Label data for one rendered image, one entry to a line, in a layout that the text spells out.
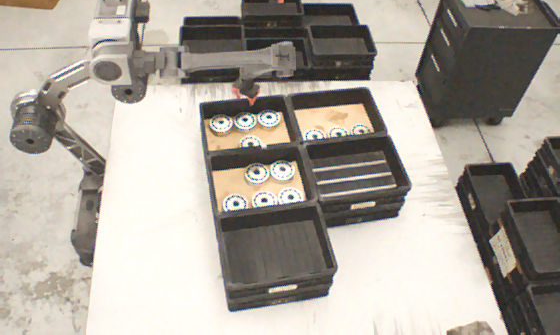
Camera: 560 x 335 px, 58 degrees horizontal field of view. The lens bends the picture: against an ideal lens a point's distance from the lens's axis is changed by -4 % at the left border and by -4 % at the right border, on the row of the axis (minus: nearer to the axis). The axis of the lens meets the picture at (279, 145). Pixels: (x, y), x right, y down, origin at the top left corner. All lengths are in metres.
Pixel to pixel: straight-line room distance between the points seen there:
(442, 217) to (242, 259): 0.93
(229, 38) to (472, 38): 1.48
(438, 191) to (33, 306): 2.11
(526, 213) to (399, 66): 1.76
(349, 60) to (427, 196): 1.15
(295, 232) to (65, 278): 1.43
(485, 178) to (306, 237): 1.48
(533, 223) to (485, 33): 1.12
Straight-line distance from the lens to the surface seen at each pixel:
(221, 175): 2.20
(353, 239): 2.24
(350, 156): 2.33
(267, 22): 3.48
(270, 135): 2.35
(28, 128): 2.35
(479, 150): 3.76
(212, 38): 3.38
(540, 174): 3.23
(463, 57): 3.31
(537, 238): 2.83
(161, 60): 1.74
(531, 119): 4.18
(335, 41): 3.46
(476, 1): 3.44
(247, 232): 2.05
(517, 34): 3.35
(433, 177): 2.53
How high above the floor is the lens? 2.59
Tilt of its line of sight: 49 degrees down
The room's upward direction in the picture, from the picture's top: 6 degrees clockwise
